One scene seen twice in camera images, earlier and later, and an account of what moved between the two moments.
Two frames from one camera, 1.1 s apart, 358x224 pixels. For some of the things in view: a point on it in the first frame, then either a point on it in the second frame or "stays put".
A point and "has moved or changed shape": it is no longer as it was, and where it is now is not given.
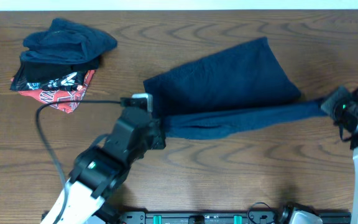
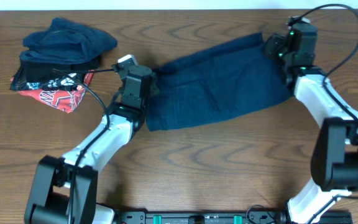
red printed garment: [45, 96] stays put
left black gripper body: [154, 138] → [154, 89]
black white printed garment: [70, 82] stays put
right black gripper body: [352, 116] → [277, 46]
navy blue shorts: [235, 92] has moved or changed shape
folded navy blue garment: [66, 42] stays put
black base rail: [222, 217] stays put
